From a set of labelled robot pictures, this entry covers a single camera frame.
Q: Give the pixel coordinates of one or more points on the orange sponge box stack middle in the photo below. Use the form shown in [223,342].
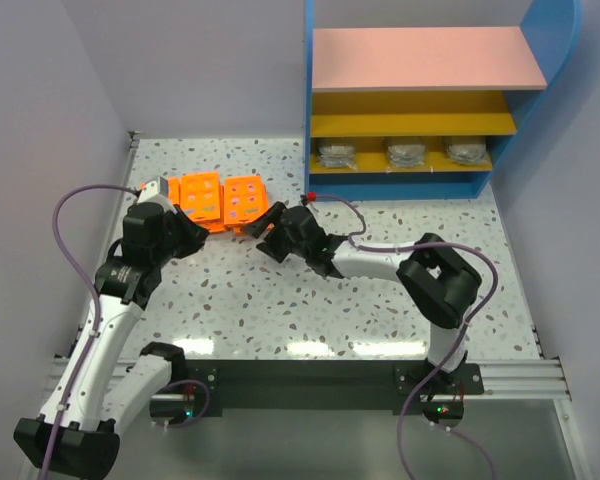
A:
[200,197]

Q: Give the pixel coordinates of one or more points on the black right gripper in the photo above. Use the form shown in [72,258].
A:
[276,238]

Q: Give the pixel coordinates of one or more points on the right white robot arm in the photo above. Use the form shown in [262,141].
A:
[441,284]

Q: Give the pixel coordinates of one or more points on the orange Scrub Mommy box top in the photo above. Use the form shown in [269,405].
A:
[245,200]

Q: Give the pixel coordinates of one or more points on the blue pink yellow shelf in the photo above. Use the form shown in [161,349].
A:
[368,84]

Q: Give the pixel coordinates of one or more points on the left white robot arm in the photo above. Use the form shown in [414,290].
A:
[78,431]

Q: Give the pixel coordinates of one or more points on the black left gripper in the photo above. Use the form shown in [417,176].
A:
[183,231]

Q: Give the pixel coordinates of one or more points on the bagged silver sponges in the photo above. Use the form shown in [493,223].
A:
[334,153]
[466,150]
[405,152]

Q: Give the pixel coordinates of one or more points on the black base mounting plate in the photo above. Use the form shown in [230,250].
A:
[308,384]

